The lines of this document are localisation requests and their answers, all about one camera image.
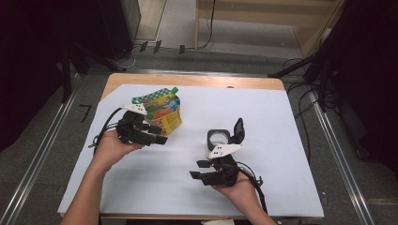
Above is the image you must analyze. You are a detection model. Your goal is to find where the right hand-held gripper cable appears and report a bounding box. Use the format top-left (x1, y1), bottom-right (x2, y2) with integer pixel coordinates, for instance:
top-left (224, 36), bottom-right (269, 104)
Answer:
top-left (236, 161), bottom-right (269, 215)

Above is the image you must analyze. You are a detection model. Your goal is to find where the yellow spout pouch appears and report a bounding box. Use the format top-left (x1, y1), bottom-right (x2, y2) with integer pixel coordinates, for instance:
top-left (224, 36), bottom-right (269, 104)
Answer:
top-left (130, 86), bottom-right (183, 136)

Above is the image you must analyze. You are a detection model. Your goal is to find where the black floor cable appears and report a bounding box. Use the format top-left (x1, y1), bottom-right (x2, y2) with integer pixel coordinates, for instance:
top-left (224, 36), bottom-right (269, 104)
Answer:
top-left (283, 57), bottom-right (332, 163)

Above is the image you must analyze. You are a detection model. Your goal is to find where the person's right hand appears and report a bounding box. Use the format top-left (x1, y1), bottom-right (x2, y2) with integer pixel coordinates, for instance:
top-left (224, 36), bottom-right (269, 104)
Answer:
top-left (212, 172), bottom-right (262, 217)

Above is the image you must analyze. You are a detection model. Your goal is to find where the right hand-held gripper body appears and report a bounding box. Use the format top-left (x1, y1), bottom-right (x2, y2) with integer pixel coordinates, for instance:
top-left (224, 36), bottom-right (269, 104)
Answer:
top-left (200, 142), bottom-right (245, 188)

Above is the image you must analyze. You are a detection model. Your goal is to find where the black tripod stand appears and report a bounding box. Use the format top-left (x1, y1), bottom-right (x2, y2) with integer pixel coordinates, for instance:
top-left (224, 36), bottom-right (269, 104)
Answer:
top-left (267, 0), bottom-right (348, 113)

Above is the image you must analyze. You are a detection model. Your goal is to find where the black upright stand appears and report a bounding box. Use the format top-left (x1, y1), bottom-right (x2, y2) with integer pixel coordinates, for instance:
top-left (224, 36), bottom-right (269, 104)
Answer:
top-left (60, 46), bottom-right (92, 104)

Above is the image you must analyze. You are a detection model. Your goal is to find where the grey floor cable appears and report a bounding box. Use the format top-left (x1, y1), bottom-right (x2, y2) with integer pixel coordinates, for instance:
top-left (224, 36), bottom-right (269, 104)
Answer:
top-left (112, 46), bottom-right (138, 70)

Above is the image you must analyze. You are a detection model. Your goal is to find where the person's left hand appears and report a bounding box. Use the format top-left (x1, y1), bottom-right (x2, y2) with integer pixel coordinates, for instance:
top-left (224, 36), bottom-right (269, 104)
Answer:
top-left (93, 129), bottom-right (145, 173)

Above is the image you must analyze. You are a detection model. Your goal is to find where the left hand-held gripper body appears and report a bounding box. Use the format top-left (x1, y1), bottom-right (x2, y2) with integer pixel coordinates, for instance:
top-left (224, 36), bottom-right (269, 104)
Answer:
top-left (115, 103), bottom-right (158, 146)

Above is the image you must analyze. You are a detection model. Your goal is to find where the hanging black cable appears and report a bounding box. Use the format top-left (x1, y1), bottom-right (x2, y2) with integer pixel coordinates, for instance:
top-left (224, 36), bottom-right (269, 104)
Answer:
top-left (196, 0), bottom-right (218, 51)

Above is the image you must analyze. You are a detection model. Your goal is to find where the hand-held gripper cable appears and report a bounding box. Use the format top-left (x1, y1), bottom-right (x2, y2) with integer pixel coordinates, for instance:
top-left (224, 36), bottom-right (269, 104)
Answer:
top-left (236, 161), bottom-right (269, 215)
top-left (88, 107), bottom-right (126, 156)

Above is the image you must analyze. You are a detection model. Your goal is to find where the white paper sheet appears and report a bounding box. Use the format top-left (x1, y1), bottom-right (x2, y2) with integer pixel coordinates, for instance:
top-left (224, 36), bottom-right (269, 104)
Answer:
top-left (57, 83), bottom-right (325, 218)

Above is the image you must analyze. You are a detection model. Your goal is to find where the small white cloth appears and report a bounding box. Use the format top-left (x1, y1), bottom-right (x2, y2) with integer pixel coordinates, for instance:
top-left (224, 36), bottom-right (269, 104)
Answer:
top-left (200, 218), bottom-right (236, 225)

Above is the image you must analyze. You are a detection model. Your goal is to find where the light wooden frame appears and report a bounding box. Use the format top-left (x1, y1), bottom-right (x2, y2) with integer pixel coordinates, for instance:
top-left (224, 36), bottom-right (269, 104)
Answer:
top-left (192, 0), bottom-right (346, 59)

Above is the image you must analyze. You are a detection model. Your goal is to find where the left hand-held gripper cable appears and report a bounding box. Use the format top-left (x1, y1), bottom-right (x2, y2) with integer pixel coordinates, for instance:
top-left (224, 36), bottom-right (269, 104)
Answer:
top-left (88, 107), bottom-right (126, 156)

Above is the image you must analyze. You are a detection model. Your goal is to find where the metal floor rail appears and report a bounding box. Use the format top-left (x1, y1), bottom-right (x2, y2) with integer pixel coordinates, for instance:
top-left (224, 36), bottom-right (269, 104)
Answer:
top-left (0, 73), bottom-right (83, 225)
top-left (308, 90), bottom-right (374, 225)

